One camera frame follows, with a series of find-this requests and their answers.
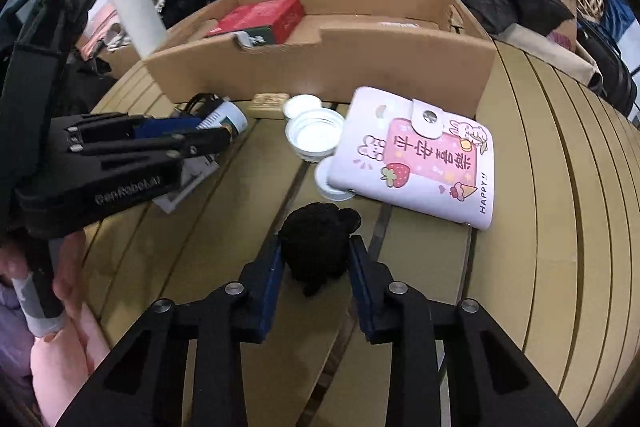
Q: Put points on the red rectangular box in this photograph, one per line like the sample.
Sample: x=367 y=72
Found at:
x=260 y=19

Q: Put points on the white cylinder bottle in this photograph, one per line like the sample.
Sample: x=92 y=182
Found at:
x=135 y=7

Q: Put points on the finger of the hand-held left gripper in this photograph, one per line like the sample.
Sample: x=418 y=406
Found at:
x=200 y=146
x=165 y=127

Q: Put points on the white tube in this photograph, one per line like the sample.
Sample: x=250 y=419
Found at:
x=227 y=117

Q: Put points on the black backpack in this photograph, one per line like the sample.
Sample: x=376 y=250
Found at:
x=607 y=67

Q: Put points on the person's pink clothing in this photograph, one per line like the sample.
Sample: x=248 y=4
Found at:
x=60 y=372

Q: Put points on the blue bag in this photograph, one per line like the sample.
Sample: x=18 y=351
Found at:
x=617 y=2

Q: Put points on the black fuzzy hair scrunchie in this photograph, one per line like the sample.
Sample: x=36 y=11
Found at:
x=315 y=247

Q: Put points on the pink cartoon card wallet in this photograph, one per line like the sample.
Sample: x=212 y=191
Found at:
x=425 y=157

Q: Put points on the small white round lid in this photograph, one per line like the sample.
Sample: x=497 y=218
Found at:
x=301 y=105

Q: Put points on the white plastic lid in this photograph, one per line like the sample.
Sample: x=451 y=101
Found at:
x=312 y=137

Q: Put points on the person's left hand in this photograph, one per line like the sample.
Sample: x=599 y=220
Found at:
x=70 y=272

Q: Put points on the beige tote bag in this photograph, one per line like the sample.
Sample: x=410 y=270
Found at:
x=550 y=52

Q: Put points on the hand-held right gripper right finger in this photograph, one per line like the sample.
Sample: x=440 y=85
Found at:
x=361 y=289

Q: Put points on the small wooden block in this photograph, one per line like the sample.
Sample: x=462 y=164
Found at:
x=269 y=105

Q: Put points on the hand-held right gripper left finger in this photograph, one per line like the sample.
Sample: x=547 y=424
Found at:
x=271 y=279

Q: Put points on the small white green packet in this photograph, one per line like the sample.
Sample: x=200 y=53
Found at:
x=250 y=39

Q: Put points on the open cardboard box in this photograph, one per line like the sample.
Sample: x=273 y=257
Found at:
x=325 y=67

